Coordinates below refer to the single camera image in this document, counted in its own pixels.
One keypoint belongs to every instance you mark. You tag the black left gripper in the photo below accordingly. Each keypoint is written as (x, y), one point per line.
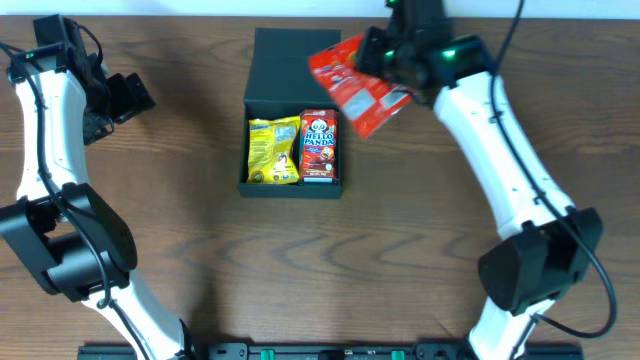
(129, 105)

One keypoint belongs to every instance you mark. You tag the red Hello Panda box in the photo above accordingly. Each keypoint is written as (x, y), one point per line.
(318, 144)

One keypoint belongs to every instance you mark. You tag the yellow snack packet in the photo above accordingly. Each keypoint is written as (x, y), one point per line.
(270, 151)

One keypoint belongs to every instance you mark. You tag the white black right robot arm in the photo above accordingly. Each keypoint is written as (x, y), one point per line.
(546, 244)

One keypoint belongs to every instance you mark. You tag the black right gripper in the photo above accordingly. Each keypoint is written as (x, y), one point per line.
(371, 39)

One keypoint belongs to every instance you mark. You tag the red snack packet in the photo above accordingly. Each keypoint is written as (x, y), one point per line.
(365, 101)

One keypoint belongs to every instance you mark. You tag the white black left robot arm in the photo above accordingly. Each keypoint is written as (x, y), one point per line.
(65, 234)

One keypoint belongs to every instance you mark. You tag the dark green box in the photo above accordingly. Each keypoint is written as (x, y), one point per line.
(281, 84)

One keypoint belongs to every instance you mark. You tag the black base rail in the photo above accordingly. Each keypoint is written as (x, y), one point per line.
(422, 351)

